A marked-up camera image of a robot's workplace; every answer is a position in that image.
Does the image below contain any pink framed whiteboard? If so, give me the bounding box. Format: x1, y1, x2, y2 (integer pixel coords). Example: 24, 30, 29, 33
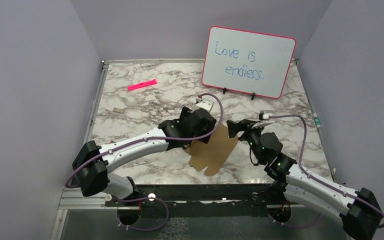
201, 26, 296, 99

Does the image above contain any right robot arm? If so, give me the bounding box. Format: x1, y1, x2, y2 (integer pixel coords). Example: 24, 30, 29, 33
226, 119, 383, 240

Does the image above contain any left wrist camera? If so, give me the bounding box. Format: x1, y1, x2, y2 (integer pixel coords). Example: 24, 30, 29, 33
192, 97, 214, 113

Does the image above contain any brown cardboard box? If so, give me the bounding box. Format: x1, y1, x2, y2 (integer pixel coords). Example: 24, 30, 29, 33
184, 124, 238, 176

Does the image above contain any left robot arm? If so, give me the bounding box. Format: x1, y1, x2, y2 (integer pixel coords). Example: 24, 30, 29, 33
72, 103, 217, 206

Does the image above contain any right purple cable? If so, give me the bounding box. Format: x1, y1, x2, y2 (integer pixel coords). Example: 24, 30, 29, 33
261, 114, 384, 230

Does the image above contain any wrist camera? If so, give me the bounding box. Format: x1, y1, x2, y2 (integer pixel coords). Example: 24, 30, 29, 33
251, 110, 274, 129
192, 97, 214, 113

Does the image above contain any pink marker pen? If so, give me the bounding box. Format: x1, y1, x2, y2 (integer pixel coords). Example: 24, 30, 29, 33
127, 78, 157, 92

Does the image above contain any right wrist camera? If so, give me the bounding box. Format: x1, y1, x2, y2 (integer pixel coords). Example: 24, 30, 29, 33
251, 110, 274, 129

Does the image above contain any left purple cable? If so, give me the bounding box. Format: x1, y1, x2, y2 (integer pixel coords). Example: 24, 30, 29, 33
64, 92, 224, 232

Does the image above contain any purple cable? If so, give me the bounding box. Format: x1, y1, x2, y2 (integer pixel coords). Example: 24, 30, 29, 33
64, 92, 224, 232
261, 114, 384, 230

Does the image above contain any green white small bottle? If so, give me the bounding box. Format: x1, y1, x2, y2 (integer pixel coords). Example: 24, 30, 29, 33
313, 113, 321, 128

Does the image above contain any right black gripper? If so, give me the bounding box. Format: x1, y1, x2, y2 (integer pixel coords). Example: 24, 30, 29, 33
227, 118, 267, 163

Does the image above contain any small tan cardboard scrap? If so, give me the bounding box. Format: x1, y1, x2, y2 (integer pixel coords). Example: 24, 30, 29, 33
113, 107, 124, 114

